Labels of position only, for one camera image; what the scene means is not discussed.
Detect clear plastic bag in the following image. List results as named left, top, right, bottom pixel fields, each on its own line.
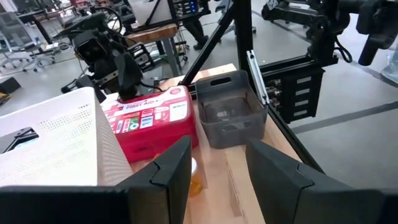
left=381, top=43, right=398, bottom=84

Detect grey office chair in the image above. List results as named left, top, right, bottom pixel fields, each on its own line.
left=0, top=12, right=57, bottom=73

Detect red first aid kit case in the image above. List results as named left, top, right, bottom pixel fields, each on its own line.
left=101, top=85, right=200, bottom=163

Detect black aluminium table frame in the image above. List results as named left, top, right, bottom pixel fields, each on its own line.
left=179, top=0, right=326, bottom=174

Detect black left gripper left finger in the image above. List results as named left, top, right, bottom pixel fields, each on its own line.
left=116, top=136, right=193, bottom=224

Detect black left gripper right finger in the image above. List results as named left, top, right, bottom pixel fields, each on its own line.
left=245, top=138, right=386, bottom=224

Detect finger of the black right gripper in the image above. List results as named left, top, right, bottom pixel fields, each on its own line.
left=116, top=52, right=143, bottom=101
left=74, top=74, right=107, bottom=103

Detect white perforated plastic basket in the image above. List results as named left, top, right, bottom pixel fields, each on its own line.
left=0, top=86, right=134, bottom=187

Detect person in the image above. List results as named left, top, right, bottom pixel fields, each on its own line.
left=182, top=17, right=210, bottom=50

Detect wooden top work table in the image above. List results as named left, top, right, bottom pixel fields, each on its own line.
left=124, top=23, right=187, bottom=77

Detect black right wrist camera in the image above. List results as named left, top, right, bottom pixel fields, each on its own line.
left=72, top=29, right=109, bottom=66

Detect silver aluminium bar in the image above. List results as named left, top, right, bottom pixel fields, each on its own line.
left=246, top=49, right=271, bottom=106

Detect white board panel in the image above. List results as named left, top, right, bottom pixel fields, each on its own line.
left=127, top=0, right=175, bottom=27

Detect black electronics rack blue lights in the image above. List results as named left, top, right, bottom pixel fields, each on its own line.
left=172, top=0, right=212, bottom=18

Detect dark grey plastic bin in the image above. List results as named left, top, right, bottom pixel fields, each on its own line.
left=195, top=70, right=269, bottom=149

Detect orange pill bottle white cap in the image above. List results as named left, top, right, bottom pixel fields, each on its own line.
left=188, top=157, right=205, bottom=197

